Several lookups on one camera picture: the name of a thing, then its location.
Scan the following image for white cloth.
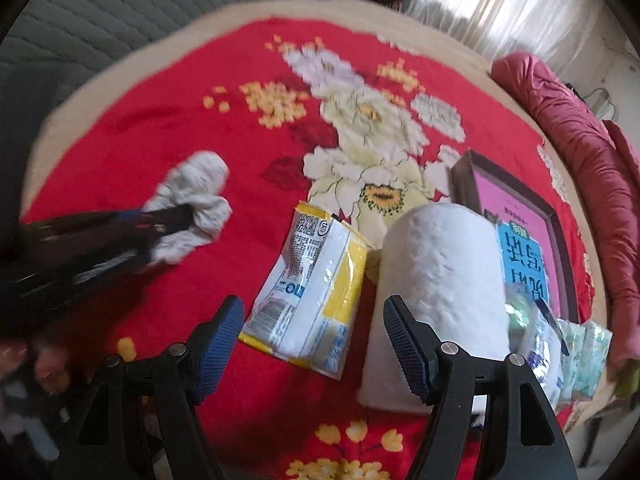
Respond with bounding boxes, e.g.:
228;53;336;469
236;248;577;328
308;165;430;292
142;151;233;265

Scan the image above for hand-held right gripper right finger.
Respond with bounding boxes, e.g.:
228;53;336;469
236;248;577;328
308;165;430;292
382;295;578;480

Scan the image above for person's left hand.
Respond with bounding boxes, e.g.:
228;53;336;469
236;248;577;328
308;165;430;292
0;337;68;396

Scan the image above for pink quilt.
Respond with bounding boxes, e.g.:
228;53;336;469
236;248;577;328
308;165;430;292
490;51;640;376

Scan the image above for dark brown shallow box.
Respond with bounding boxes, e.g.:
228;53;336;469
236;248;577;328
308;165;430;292
450;149;581;326

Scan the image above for grey quilted sofa cover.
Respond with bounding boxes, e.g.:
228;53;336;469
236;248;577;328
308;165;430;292
0;0;321;231

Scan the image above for green tissue pack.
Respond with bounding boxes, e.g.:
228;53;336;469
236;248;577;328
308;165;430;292
557;320;588;401
575;321;614;401

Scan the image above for red floral blanket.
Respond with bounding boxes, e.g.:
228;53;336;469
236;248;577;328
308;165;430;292
20;17;593;480

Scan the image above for white sheer curtain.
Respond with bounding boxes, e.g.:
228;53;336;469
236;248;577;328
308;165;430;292
400;0;616;66

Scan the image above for pink and blue book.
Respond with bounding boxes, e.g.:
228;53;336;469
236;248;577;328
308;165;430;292
472;170;566;311

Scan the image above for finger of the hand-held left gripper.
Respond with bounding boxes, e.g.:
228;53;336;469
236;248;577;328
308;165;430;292
22;204;196;246
70;247;158;286

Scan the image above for green cloth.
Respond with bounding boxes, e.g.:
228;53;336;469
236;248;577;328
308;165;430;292
614;360;640;401

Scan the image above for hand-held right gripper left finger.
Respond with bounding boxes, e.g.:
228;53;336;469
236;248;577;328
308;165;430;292
52;295;246;480

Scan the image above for white toilet paper roll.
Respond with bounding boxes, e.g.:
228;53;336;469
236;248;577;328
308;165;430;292
356;202;511;413

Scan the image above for yellow and white packet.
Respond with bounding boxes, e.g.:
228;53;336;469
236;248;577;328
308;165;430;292
239;201;369;380

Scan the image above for beige bed sheet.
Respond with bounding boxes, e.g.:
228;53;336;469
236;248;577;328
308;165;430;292
20;0;621;431

